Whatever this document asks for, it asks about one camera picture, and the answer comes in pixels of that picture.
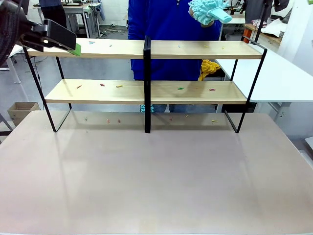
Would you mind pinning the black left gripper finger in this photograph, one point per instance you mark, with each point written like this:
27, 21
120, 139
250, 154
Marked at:
62, 34
34, 44

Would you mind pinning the background workbench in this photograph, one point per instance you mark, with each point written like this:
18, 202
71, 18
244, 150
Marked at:
78, 14

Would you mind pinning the teal printed item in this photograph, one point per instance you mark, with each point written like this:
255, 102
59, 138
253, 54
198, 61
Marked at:
146, 108

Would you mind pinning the wooden background table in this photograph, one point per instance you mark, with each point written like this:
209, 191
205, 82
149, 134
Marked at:
266, 36

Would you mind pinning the orange box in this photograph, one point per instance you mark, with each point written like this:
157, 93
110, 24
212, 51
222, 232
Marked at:
247, 34

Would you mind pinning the white background desk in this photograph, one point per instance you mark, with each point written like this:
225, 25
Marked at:
233, 24

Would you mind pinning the white cloth pile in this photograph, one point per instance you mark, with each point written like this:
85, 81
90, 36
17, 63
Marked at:
275, 27

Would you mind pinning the wood shelf unit black frame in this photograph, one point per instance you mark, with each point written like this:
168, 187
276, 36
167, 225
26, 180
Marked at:
97, 91
195, 93

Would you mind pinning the yellow cloth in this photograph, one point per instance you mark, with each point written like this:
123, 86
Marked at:
207, 69

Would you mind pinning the person in blue sweater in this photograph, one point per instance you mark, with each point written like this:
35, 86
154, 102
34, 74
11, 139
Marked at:
166, 24

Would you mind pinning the background person dark clothes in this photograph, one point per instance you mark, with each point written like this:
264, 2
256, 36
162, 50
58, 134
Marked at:
52, 12

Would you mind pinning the dark hanging jacket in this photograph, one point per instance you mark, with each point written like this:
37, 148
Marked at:
259, 9

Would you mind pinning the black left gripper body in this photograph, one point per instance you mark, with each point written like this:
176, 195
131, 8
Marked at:
30, 29

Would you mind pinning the black metal pole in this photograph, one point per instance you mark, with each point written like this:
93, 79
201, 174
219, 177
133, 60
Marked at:
261, 22

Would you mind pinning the white side table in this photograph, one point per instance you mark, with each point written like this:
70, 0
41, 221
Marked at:
276, 80

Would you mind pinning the teal microfiber duster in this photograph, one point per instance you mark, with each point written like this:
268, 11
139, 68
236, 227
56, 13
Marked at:
207, 11

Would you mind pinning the cardboard box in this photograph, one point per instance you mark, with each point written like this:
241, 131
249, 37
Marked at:
23, 111

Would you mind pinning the dark metal stand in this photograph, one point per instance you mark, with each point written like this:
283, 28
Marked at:
5, 127

